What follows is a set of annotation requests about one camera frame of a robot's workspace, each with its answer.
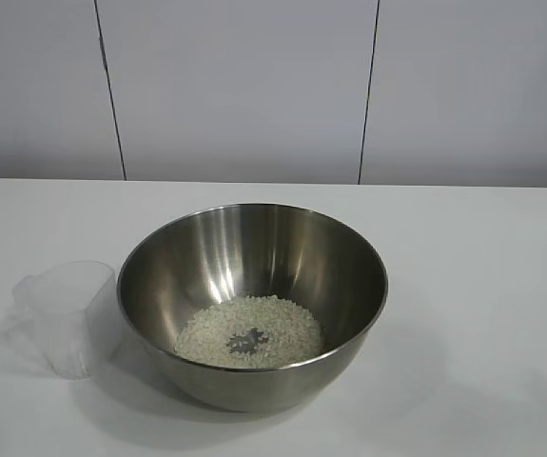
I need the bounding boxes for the white rice grains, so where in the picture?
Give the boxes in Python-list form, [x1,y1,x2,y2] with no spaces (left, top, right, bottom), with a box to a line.
[173,293,326,370]

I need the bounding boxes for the stainless steel mixing bowl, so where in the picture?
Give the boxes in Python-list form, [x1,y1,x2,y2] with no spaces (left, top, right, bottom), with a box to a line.
[115,203,390,413]

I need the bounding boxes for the clear plastic measuring cup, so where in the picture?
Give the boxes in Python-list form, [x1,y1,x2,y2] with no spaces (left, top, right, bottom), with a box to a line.
[0,259,118,381]

